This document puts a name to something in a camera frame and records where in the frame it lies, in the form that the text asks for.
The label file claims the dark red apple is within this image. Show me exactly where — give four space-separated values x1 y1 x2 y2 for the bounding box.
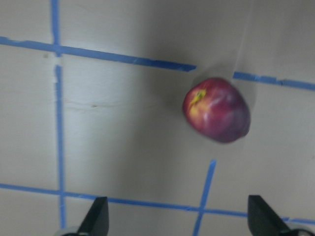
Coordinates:
182 77 251 144

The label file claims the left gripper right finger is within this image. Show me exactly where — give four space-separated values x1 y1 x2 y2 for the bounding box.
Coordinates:
247 195 291 236

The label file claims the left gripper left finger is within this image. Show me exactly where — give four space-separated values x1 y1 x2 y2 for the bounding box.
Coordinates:
74 197 109 236

